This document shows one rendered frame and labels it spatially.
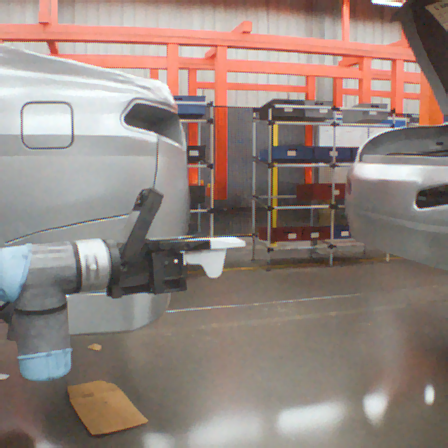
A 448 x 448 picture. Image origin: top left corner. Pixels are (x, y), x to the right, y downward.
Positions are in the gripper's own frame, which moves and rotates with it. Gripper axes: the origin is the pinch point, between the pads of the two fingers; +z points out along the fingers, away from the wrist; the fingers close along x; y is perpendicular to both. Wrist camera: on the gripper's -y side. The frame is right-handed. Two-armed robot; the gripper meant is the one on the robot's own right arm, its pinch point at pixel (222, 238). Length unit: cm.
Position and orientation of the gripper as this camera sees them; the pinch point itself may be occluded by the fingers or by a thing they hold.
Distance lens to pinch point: 82.2
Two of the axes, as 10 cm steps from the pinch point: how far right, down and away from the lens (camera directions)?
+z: 8.7, -0.7, 4.9
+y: 0.7, 10.0, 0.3
